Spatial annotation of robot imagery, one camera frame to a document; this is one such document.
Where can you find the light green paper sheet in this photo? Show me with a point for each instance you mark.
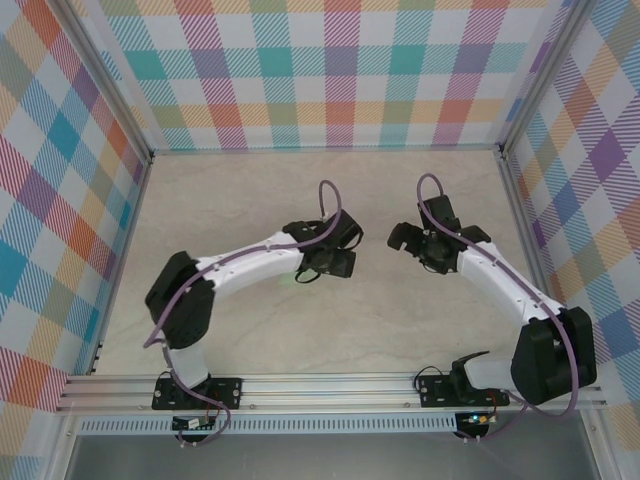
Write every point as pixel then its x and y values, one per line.
pixel 287 281

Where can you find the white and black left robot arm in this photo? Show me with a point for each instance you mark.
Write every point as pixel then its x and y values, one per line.
pixel 195 315

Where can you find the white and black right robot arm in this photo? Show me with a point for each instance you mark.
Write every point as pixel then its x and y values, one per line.
pixel 550 360

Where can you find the small circuit board green light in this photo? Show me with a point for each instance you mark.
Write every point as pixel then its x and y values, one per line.
pixel 480 419

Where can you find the small black circuit board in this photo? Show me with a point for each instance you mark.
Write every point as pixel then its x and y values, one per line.
pixel 182 424

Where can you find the aluminium frame side rail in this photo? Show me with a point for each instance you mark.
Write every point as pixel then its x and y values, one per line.
pixel 525 225

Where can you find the aluminium frame cross bar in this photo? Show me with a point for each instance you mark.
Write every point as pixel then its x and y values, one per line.
pixel 325 149

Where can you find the long aluminium mounting rail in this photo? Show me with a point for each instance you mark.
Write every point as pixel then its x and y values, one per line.
pixel 325 392

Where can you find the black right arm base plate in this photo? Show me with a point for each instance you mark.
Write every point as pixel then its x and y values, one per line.
pixel 430 397

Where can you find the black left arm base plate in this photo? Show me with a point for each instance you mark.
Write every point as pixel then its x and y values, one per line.
pixel 236 389

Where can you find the aluminium frame corner post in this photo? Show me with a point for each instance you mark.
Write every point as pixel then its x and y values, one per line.
pixel 542 75
pixel 108 82

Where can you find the aluminium frame lower strut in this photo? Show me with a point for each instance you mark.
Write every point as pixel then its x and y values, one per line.
pixel 60 450
pixel 600 450

